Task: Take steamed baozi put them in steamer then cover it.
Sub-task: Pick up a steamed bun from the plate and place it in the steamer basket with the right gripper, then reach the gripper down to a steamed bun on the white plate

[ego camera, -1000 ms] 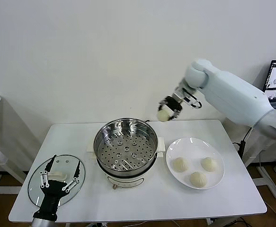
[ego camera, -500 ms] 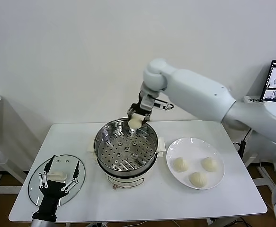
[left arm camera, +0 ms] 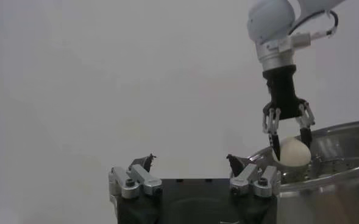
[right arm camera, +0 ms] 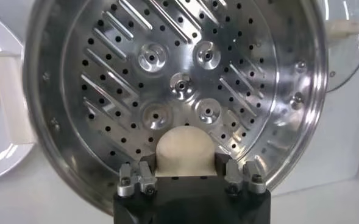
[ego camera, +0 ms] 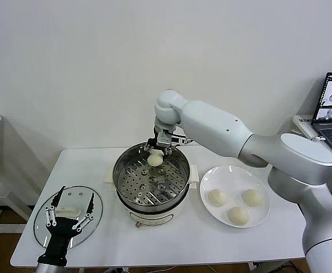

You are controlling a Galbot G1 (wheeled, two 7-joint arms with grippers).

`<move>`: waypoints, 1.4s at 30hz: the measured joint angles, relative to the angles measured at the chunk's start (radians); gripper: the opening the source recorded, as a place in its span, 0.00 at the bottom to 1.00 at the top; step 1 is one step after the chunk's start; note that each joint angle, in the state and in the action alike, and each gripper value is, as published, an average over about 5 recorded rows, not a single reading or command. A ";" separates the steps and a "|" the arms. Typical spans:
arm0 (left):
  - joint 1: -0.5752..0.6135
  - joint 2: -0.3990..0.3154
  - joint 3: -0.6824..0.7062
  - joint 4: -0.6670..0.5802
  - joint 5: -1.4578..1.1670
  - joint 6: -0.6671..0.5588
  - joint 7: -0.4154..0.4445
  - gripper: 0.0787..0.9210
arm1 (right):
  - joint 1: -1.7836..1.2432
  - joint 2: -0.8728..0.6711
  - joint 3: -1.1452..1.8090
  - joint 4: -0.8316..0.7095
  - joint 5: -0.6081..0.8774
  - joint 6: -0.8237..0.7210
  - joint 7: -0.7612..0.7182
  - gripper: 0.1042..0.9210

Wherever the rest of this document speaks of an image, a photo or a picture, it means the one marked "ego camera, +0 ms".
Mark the white electric cooker base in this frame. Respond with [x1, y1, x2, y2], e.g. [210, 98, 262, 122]
[104, 164, 199, 229]

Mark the perforated stainless steel steamer basket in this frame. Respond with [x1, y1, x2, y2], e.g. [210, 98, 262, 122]
[112, 141, 191, 207]

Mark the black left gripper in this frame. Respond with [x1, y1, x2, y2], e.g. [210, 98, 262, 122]
[37, 186, 95, 267]

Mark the round glass pot lid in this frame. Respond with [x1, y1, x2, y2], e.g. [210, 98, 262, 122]
[34, 185, 103, 251]

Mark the black floor cable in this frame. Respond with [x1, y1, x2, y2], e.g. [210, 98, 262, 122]
[273, 262, 301, 273]

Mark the white steamed baozi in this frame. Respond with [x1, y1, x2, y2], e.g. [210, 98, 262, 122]
[147, 150, 164, 167]
[207, 189, 228, 208]
[227, 206, 251, 227]
[241, 189, 263, 208]

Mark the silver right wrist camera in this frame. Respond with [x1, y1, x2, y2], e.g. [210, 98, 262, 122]
[156, 130, 194, 149]

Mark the round white plate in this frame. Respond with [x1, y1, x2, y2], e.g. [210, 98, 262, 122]
[199, 165, 271, 228]

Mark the white side table with laptop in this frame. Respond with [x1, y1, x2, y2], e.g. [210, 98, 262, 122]
[292, 115, 332, 197]

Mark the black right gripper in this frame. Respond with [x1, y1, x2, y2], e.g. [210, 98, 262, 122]
[143, 127, 173, 156]

